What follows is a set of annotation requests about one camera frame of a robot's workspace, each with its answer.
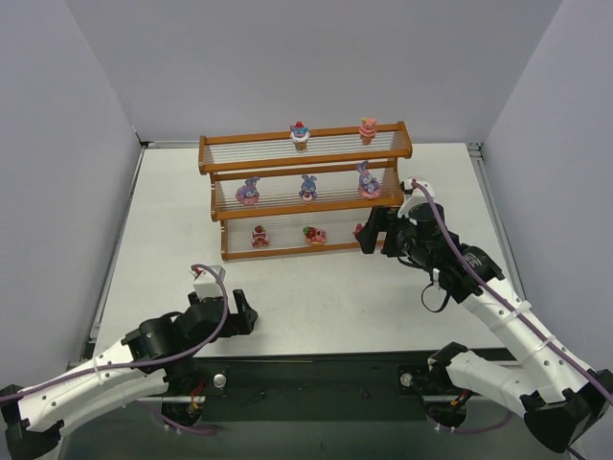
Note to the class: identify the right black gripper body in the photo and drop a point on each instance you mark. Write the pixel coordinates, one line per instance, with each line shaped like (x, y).
(388, 232)

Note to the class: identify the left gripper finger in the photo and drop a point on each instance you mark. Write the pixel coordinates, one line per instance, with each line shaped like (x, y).
(245, 318)
(194, 303)

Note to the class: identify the purple bunny sitting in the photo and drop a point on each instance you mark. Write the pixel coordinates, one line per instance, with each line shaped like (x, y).
(368, 186)

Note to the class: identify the strawberry bear tart toy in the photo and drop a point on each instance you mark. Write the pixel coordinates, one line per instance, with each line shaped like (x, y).
(314, 235)

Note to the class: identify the purple bunny holding cake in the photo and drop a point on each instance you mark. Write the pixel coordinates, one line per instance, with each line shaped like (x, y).
(308, 190)

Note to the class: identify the red bear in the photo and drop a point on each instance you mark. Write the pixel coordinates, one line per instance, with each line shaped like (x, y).
(259, 237)

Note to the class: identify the pink round bear toy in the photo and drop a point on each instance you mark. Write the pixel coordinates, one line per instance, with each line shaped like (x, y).
(367, 130)

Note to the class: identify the blue red cupcake toy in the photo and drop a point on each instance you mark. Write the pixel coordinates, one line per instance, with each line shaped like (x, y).
(299, 135)

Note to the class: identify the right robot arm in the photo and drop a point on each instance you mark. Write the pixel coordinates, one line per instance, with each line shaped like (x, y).
(558, 396)

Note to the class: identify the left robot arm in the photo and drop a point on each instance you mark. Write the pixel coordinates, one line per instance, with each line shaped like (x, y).
(154, 359)

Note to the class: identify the wooden three-tier shelf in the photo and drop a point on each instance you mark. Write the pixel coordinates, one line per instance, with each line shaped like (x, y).
(332, 155)

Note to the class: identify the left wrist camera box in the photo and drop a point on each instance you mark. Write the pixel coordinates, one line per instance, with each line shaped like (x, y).
(204, 283)

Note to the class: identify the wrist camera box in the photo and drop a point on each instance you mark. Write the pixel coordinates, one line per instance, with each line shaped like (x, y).
(413, 194)
(204, 283)

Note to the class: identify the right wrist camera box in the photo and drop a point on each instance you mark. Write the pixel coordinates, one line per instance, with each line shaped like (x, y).
(413, 194)

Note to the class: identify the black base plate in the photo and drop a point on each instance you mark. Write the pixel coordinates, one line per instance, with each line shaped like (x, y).
(365, 387)

